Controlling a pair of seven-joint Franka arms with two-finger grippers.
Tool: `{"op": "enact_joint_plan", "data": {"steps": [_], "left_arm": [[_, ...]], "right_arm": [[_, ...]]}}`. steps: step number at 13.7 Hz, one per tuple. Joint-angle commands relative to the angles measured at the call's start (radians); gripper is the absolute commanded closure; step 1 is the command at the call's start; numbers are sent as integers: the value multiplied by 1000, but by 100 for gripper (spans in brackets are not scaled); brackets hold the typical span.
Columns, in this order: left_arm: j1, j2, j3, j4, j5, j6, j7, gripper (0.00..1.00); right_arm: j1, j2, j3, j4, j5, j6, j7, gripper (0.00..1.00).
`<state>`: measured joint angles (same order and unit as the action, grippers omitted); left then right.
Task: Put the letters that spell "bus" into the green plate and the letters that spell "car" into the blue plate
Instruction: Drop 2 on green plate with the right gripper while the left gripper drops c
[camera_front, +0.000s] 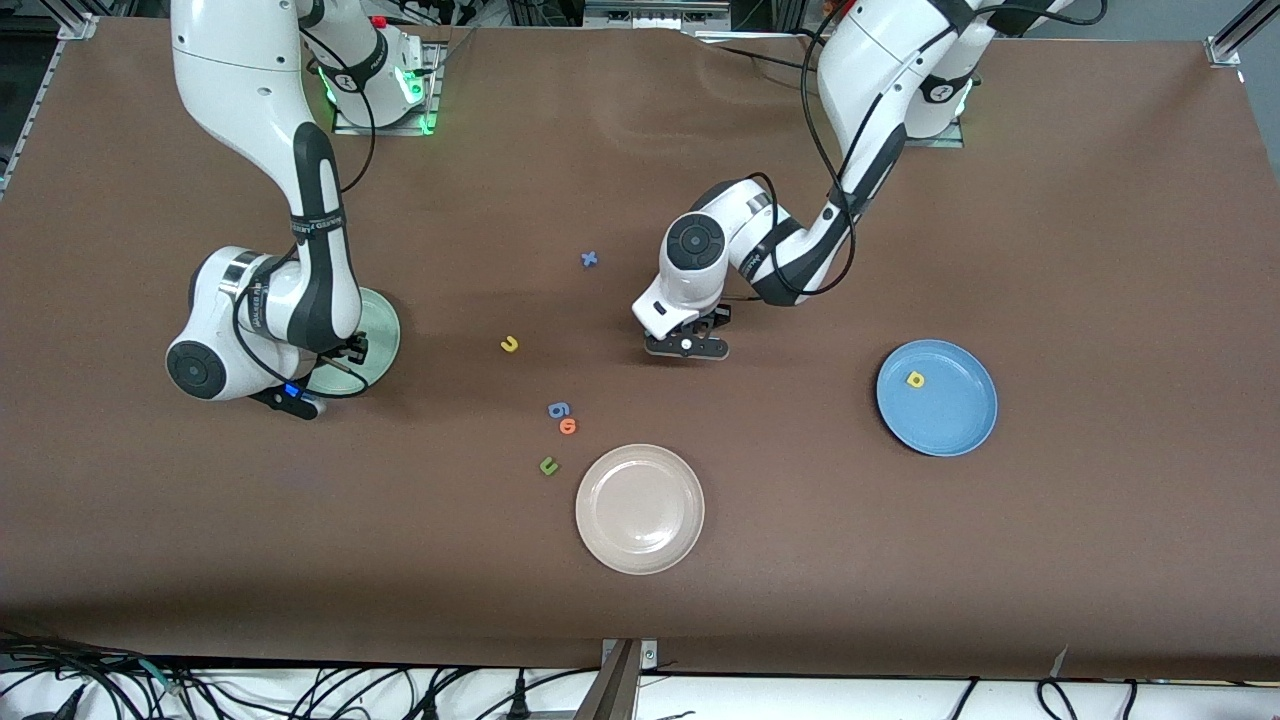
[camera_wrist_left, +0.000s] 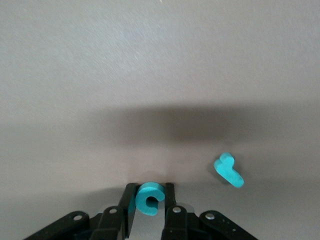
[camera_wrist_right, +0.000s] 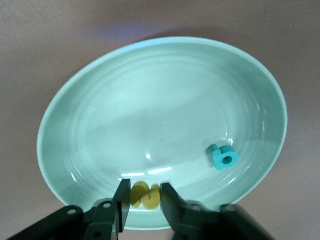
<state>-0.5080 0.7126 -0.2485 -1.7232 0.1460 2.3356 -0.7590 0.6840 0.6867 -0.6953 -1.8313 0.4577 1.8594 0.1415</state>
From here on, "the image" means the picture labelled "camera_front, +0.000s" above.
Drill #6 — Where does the pale green plate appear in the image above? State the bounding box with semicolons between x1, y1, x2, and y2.
300;288;402;397

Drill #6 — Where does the beige plate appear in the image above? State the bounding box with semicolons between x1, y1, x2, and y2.
575;444;706;576

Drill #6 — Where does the grey device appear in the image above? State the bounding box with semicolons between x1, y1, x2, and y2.
583;0;733;31

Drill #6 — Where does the blue plate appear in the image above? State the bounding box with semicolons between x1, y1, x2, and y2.
876;339;999;458

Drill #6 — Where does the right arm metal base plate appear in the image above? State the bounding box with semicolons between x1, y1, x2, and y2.
332;40;443;137

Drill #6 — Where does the aluminium frame rail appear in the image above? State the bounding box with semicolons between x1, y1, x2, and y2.
0;0;98;201

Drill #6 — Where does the aluminium profile bracket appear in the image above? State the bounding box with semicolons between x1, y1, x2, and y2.
575;638;661;720

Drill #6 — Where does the black base cable on table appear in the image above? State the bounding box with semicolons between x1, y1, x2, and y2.
695;28;831;81

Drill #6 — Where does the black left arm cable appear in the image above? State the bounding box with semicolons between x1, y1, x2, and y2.
740;0;1106;306

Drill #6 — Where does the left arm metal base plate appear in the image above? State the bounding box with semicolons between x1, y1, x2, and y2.
903;95;967;149

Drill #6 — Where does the aluminium frame corner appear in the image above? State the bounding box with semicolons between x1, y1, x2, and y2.
1205;0;1280;69

